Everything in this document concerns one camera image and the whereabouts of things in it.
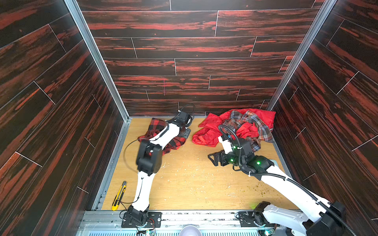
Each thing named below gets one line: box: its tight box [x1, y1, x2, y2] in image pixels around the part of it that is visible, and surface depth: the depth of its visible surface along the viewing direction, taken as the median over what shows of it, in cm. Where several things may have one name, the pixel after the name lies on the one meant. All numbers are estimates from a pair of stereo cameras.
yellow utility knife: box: [111, 180, 127, 211], surface depth 82 cm
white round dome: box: [178, 225, 203, 236], surface depth 70 cm
